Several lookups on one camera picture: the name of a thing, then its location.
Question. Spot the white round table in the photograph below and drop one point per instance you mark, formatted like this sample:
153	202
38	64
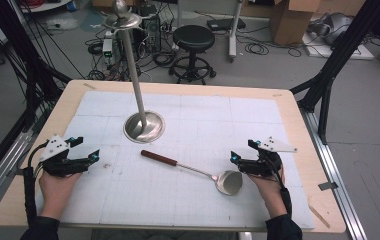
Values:
44	5

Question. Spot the white gridded mat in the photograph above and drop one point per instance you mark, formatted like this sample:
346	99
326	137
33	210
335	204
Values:
191	200

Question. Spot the wooden strip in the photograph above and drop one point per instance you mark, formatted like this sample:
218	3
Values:
319	216

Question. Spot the black computer tower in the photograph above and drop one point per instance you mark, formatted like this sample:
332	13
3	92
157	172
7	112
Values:
151	33

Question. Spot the white floor board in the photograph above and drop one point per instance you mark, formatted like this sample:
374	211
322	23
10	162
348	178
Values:
344	52

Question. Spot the person's left hand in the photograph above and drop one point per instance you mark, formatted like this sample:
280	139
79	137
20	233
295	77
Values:
58	191

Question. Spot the aluminium rail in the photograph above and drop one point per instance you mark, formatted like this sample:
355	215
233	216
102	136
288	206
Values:
1	176
338	186

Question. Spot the white device with green light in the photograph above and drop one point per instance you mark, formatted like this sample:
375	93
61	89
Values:
107	45

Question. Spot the black flat case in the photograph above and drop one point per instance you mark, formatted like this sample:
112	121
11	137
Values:
226	24

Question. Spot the person's right hand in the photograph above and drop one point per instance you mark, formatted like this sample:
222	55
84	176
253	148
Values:
269	193

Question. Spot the metal utensil stand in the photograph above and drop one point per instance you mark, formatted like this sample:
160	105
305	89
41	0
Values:
134	73

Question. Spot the black round stool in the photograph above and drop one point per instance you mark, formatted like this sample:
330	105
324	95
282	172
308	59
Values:
193	37

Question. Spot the wooden table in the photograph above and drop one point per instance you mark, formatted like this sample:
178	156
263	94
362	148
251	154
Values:
298	110

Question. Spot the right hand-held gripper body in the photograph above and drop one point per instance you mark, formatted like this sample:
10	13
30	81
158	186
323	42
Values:
264	160

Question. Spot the black metal frame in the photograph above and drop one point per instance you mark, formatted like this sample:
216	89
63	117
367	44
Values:
331	66
28	60

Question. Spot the white stand pole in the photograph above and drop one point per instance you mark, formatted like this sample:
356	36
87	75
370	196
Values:
234	33

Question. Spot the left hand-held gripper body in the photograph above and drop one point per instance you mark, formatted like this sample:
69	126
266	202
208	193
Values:
55	156

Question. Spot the large cardboard box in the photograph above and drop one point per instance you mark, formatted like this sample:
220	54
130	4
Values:
291	23

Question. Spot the grey tape piece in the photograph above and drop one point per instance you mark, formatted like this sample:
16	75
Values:
328	186

